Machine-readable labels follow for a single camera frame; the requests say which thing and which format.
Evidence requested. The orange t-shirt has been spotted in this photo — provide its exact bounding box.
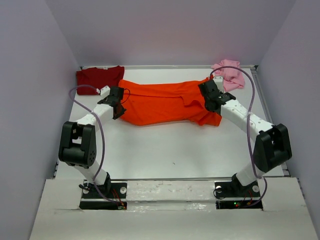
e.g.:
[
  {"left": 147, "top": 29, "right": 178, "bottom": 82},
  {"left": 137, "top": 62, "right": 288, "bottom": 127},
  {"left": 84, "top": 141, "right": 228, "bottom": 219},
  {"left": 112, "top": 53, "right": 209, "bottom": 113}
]
[{"left": 119, "top": 78, "right": 222, "bottom": 127}]

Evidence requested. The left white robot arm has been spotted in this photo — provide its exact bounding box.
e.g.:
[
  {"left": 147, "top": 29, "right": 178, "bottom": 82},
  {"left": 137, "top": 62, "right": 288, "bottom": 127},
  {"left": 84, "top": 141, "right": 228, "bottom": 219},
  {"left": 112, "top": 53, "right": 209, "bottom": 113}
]
[{"left": 58, "top": 85, "right": 126, "bottom": 198}]

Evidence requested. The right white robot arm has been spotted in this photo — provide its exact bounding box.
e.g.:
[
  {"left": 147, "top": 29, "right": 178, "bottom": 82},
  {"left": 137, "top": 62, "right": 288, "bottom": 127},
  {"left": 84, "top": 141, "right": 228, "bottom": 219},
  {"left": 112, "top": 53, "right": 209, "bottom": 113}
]
[{"left": 198, "top": 79, "right": 292, "bottom": 199}]

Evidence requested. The pink crumpled t-shirt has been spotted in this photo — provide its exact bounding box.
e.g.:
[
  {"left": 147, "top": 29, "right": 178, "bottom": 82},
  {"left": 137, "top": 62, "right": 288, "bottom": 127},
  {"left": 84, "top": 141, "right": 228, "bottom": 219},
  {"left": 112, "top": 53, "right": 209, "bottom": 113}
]
[{"left": 211, "top": 59, "right": 245, "bottom": 92}]

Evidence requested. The dark red folded t-shirt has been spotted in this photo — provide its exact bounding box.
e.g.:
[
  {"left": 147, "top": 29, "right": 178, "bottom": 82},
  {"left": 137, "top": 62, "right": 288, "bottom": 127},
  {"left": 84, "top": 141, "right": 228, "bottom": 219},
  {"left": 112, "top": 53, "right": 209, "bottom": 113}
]
[{"left": 75, "top": 65, "right": 125, "bottom": 90}]

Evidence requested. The white front cover board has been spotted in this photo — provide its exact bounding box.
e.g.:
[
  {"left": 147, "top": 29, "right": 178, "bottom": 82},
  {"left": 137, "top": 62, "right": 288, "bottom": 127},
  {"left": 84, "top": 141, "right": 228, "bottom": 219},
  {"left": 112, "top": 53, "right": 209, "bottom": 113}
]
[{"left": 30, "top": 177, "right": 318, "bottom": 240}]

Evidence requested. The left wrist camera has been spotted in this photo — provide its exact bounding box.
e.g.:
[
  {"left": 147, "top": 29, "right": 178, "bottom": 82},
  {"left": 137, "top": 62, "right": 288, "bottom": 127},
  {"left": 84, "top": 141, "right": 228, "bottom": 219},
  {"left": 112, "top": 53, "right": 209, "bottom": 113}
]
[{"left": 99, "top": 85, "right": 111, "bottom": 98}]

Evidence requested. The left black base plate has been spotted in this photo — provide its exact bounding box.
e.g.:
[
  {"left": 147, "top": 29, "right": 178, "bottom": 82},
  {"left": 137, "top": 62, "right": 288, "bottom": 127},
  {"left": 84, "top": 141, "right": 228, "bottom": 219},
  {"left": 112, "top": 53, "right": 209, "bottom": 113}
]
[{"left": 79, "top": 181, "right": 128, "bottom": 211}]

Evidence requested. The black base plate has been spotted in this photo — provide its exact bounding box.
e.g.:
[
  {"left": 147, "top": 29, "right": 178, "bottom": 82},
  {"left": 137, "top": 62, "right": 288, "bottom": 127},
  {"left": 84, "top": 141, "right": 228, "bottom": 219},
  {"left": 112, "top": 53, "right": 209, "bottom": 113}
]
[
  {"left": 79, "top": 181, "right": 128, "bottom": 211},
  {"left": 213, "top": 181, "right": 263, "bottom": 210}
]

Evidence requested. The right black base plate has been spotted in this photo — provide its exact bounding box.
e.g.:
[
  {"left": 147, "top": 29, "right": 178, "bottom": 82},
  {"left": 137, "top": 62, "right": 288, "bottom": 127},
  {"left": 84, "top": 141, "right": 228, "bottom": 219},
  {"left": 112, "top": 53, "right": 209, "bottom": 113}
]
[{"left": 213, "top": 181, "right": 263, "bottom": 210}]

